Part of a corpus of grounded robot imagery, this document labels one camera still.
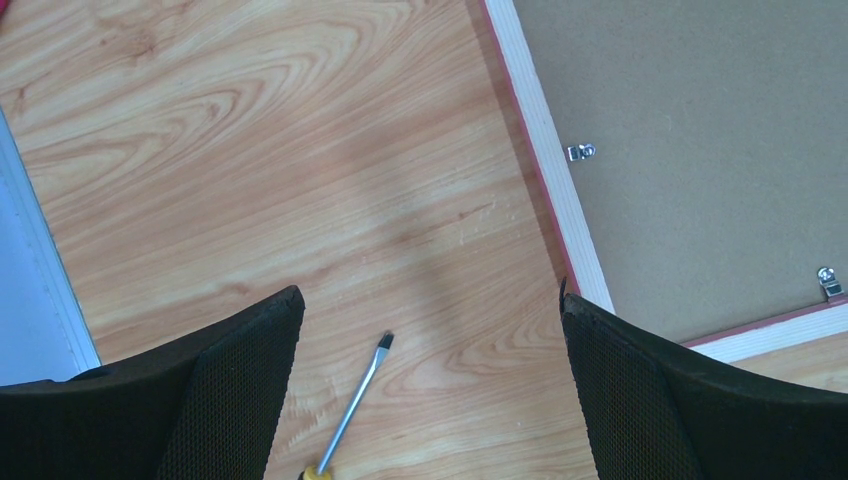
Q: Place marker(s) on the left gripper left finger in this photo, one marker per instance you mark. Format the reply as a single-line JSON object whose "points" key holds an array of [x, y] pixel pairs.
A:
{"points": [[203, 406]]}

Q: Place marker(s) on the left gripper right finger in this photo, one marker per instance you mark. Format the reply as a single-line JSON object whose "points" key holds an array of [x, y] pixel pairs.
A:
{"points": [[655, 409]]}

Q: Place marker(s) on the yellow black screwdriver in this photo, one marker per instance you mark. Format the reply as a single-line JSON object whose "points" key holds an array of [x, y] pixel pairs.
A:
{"points": [[322, 469]]}

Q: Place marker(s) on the pink picture frame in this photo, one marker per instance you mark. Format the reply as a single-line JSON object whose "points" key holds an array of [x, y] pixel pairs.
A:
{"points": [[694, 159]]}

